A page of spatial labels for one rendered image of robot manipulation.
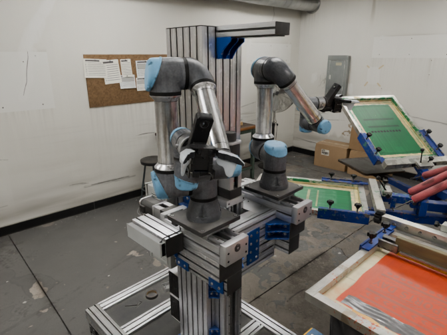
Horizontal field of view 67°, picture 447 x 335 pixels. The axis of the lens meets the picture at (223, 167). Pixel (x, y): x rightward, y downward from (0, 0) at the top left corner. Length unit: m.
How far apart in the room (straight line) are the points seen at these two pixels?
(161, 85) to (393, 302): 1.25
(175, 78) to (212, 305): 1.26
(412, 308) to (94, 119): 3.85
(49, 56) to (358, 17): 4.71
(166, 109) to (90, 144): 3.33
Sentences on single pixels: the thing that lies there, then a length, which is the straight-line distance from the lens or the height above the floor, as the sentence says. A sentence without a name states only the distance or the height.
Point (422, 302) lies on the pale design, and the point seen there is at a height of 0.96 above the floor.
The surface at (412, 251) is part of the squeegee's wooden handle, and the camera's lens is 1.91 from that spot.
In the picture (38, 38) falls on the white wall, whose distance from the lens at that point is 4.31.
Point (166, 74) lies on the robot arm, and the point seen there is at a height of 1.85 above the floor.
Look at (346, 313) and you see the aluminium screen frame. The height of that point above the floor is 0.99.
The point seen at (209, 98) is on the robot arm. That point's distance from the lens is 1.22.
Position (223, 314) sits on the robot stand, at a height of 0.58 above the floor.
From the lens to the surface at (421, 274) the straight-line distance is 1.87.
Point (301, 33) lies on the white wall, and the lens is 7.09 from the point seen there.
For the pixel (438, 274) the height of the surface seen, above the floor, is 0.96.
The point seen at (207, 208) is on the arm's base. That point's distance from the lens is 1.40.
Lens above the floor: 1.91
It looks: 18 degrees down
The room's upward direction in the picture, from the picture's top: straight up
